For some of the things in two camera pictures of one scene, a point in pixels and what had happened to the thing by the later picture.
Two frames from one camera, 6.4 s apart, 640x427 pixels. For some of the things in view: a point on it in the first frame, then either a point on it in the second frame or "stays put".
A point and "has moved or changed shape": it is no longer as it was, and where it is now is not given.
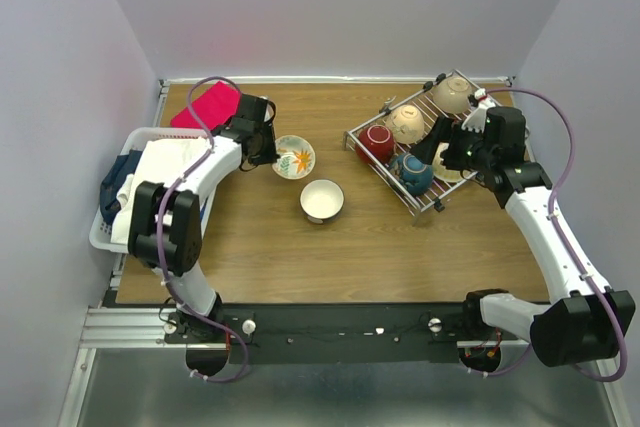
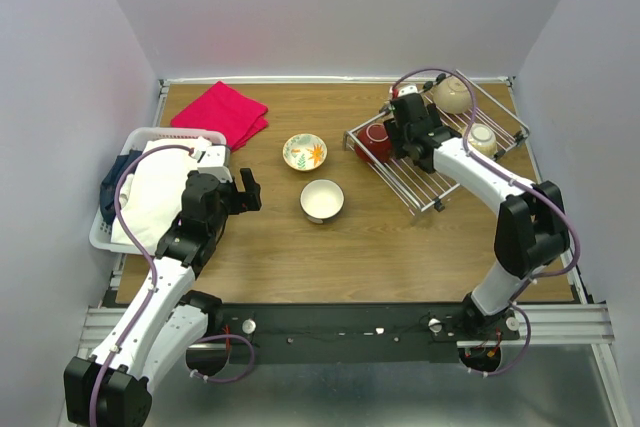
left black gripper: [270, 155] → [252, 193]
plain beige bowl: [452, 94] stays put
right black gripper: [447, 130] → [396, 136]
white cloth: [162, 160] stays put
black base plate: [328, 333] stays put
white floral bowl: [297, 157] has moved or changed shape
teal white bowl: [321, 200] stays put
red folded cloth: [214, 108] stays put
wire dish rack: [387, 142] stays put
